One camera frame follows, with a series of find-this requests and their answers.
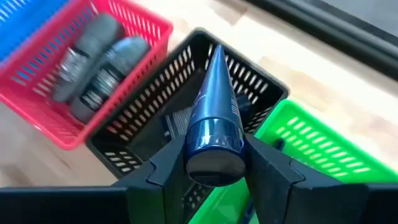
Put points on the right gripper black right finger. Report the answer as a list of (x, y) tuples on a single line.
[(280, 196)]

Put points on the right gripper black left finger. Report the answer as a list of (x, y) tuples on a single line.
[(155, 193)]

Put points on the green plastic basket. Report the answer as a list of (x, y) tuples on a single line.
[(311, 140)]

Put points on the black plastic basket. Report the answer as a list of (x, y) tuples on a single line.
[(146, 105)]

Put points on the dark grey roll-on deodorant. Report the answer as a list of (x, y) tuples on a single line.
[(90, 53), (109, 77)]

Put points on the red plastic basket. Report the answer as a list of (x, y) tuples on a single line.
[(40, 124)]

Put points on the blue plastic basket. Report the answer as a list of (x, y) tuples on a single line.
[(18, 18)]

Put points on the black table edge rail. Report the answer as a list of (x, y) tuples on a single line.
[(342, 34)]

